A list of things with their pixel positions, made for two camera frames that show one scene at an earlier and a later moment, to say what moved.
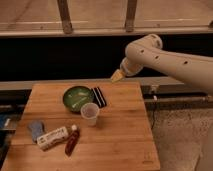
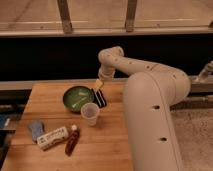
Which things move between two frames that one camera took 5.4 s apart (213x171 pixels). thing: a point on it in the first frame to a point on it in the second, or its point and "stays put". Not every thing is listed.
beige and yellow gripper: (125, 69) to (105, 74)
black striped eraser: (98, 97) stays put
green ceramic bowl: (76, 96) stays put
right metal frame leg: (130, 16) stays put
